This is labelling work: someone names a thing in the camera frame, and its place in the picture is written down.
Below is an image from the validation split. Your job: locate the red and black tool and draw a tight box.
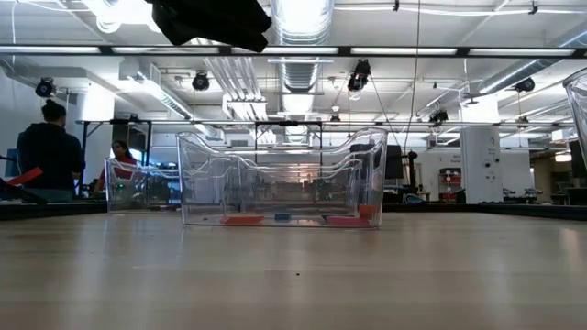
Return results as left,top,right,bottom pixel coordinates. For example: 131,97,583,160
0,167,47,206

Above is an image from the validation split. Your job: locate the person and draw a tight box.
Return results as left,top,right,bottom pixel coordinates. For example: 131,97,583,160
94,139,139,194
16,99,87,204

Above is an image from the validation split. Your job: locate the silver air duct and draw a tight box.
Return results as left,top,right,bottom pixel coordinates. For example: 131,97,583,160
270,0,336,143

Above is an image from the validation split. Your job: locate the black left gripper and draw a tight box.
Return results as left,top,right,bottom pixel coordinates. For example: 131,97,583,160
145,0,273,53

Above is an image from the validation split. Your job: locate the red storage shelf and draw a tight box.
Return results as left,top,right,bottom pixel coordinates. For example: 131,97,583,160
437,167,460,203

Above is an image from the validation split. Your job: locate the clear plastic bin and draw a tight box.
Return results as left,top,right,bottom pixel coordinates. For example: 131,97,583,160
176,126,389,229
104,158,181,213
562,67,587,160
238,153,363,216

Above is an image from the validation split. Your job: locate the black background rig frame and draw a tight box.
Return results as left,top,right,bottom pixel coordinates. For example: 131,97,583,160
254,120,325,166
75,117,152,198

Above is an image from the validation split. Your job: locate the black equipment stand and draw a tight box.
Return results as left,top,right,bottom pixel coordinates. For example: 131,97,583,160
383,144,421,205

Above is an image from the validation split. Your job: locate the dark monitor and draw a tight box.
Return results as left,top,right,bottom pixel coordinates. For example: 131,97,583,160
4,148,22,179

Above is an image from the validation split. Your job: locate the pink eraser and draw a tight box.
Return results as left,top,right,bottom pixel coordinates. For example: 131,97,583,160
326,216,372,228

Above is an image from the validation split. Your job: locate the red eraser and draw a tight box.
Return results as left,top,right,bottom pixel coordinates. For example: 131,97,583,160
219,215,266,226

